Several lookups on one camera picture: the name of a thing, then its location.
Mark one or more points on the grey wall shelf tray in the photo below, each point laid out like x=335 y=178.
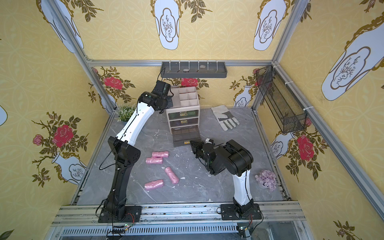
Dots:
x=194 y=69

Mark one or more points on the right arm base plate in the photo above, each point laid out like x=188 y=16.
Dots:
x=235 y=212

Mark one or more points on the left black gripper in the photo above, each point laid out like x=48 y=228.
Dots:
x=167 y=102

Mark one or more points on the potted green plant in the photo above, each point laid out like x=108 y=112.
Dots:
x=125 y=113

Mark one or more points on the black wire mesh basket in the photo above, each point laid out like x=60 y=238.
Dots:
x=285 y=108

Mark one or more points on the grey work glove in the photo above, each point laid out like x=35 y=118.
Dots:
x=225 y=118

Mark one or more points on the pink trash bag roll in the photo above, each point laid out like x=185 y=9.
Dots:
x=173 y=177
x=154 y=185
x=162 y=154
x=154 y=160

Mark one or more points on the beige drawer organizer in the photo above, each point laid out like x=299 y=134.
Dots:
x=184 y=116

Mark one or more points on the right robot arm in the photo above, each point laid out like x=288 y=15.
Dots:
x=233 y=157

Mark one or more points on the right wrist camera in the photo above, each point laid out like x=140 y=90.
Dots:
x=209 y=141

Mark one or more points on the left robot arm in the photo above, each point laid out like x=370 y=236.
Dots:
x=125 y=152

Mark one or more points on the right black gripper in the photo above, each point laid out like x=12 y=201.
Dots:
x=198 y=148

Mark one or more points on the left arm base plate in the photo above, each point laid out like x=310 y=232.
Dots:
x=123 y=214

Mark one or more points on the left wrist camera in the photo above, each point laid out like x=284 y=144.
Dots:
x=161 y=88

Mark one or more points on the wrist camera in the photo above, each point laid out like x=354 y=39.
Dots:
x=209 y=141
x=161 y=88

